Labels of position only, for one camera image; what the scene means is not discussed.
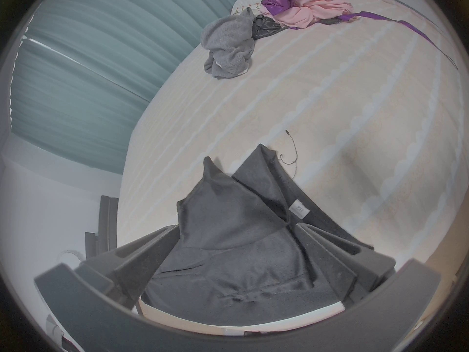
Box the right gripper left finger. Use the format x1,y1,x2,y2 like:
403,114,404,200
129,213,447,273
76,224,181,311

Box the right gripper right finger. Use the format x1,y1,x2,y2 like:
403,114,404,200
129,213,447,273
294,222,397,304

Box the black T-shirt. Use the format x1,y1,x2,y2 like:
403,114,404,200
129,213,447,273
140,130,375,326

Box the bed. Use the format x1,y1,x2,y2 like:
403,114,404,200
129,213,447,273
115,0,463,338

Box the blue-green curtain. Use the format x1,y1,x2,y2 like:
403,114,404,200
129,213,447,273
22,0,266,103
8,37,156,176

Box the grey garment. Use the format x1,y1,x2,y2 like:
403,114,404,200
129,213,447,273
200,7,256,80

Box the black shiny garment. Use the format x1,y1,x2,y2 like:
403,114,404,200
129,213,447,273
252,13,290,40

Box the pink garment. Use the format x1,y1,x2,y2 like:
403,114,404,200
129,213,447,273
272,0,354,29

